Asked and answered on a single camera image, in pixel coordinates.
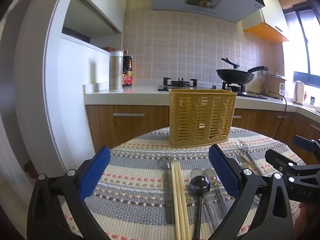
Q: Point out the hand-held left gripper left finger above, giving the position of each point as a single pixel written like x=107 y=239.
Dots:
x=96 y=170

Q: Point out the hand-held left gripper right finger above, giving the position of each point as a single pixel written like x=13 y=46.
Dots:
x=223 y=170

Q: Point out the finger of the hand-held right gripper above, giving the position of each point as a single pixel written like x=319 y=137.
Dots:
x=277 y=160
x=303 y=143

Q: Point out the black spoon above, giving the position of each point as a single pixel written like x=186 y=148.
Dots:
x=199 y=183

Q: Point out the yellow plastic utensil basket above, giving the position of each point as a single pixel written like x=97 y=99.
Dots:
x=187 y=120

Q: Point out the striped woven table mat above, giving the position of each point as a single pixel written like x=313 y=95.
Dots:
x=140 y=155

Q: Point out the wooden base cabinet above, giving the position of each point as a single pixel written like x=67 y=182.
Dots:
x=125 y=130

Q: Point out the white electric kettle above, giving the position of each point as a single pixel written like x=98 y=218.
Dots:
x=299 y=92

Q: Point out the beige rice cooker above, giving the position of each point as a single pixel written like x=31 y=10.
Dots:
x=273 y=85

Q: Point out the black wok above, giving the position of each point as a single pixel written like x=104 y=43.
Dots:
x=235 y=76

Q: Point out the black gas stove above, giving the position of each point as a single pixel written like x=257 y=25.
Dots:
x=180 y=83

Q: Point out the steel thermos flask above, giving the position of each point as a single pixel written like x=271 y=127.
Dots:
x=116 y=72

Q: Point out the dark-framed window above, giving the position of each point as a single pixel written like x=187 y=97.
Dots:
x=310 y=42

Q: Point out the dark soy sauce bottle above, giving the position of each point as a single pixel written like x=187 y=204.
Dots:
x=128 y=70

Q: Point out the brown wicker basket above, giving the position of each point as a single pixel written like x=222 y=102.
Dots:
x=109 y=49

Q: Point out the grey range hood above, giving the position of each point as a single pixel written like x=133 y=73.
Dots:
x=175 y=2

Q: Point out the orange wall cabinet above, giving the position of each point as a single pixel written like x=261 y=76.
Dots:
x=265 y=31

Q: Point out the white wall cabinet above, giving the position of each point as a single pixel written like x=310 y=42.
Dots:
x=100 y=5

